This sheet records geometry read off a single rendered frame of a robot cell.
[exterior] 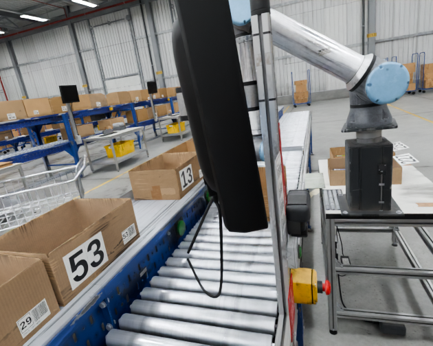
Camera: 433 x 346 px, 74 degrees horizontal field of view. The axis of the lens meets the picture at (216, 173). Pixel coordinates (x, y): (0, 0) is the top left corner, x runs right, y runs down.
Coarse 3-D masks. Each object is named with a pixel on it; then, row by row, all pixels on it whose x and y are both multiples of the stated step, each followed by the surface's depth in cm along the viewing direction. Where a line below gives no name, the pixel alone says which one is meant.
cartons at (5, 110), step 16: (80, 96) 676; (96, 96) 724; (112, 96) 809; (128, 96) 846; (144, 96) 928; (160, 96) 1021; (0, 112) 502; (16, 112) 530; (32, 112) 560; (48, 112) 593; (64, 112) 630; (128, 112) 851; (144, 112) 882; (160, 112) 971; (176, 112) 1074; (64, 128) 629; (80, 128) 639; (112, 128) 740
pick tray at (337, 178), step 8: (328, 160) 193; (336, 160) 196; (344, 160) 194; (328, 168) 188; (336, 168) 198; (344, 168) 196; (392, 168) 162; (400, 168) 160; (336, 176) 172; (344, 176) 171; (392, 176) 163; (400, 176) 162; (336, 184) 174; (344, 184) 172; (392, 184) 164; (400, 184) 163
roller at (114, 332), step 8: (112, 336) 86; (120, 336) 85; (128, 336) 85; (136, 336) 84; (144, 336) 84; (152, 336) 83; (112, 344) 85; (120, 344) 84; (128, 344) 83; (136, 344) 82; (144, 344) 82; (152, 344) 81; (160, 344) 81; (168, 344) 80; (176, 344) 80; (184, 344) 79; (192, 344) 79; (200, 344) 79
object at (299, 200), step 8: (296, 192) 83; (304, 192) 83; (288, 200) 80; (296, 200) 79; (304, 200) 78; (288, 208) 77; (296, 208) 77; (304, 208) 76; (288, 216) 78; (296, 216) 77; (304, 216) 76; (304, 224) 80; (304, 232) 80
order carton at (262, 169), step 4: (260, 168) 175; (264, 168) 174; (284, 168) 171; (260, 172) 176; (264, 172) 175; (260, 176) 177; (264, 176) 176; (260, 180) 177; (264, 180) 177; (264, 184) 178; (264, 188) 178; (264, 192) 138; (264, 196) 138; (264, 200) 139; (268, 204) 139; (268, 208) 140; (268, 212) 140; (268, 216) 141; (268, 220) 142
